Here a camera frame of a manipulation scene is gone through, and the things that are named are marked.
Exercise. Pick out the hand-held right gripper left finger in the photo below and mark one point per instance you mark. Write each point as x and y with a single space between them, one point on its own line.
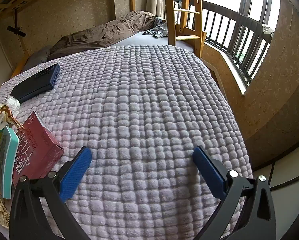
74 172

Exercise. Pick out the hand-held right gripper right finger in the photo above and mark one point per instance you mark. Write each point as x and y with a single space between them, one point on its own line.
209 172

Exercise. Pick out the red cardboard box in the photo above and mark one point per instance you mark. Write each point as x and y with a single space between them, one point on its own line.
37 145

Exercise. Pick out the teal sponge block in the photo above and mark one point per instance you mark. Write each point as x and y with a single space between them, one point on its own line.
7 160

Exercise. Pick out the white tissue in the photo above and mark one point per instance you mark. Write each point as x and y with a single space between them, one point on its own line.
13 105

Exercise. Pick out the lavender waffle blanket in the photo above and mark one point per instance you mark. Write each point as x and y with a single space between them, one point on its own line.
144 105

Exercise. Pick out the dark blue phone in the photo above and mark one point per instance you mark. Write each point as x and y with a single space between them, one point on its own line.
34 85

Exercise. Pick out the grey pillow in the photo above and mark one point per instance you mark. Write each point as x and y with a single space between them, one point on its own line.
37 56

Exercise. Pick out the brown duvet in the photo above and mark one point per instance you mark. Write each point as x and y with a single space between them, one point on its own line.
102 32

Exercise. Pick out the grey bed sheet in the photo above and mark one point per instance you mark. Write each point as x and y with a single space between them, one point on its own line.
144 40

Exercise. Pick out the grey clothing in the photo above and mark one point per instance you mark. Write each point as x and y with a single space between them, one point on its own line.
159 30

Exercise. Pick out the small white cloth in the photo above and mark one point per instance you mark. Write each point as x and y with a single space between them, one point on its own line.
267 28

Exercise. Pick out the dark window railing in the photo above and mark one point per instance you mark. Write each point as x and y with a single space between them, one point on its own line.
239 17

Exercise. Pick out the wooden bunk ladder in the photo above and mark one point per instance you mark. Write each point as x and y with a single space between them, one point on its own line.
171 17

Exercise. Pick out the black wall mount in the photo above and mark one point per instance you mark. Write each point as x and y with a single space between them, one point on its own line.
15 29

